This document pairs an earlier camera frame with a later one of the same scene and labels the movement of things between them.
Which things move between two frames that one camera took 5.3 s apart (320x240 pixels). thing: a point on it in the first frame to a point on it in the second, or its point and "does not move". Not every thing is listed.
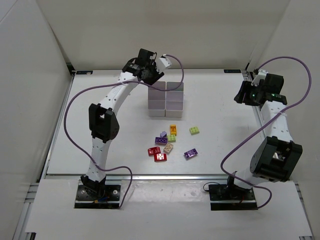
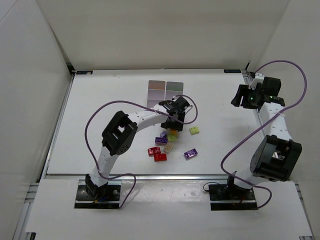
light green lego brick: (171, 138) does not move
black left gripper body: (155, 77) to (173, 124)
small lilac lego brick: (163, 134) does not move
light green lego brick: (194, 130) does not move
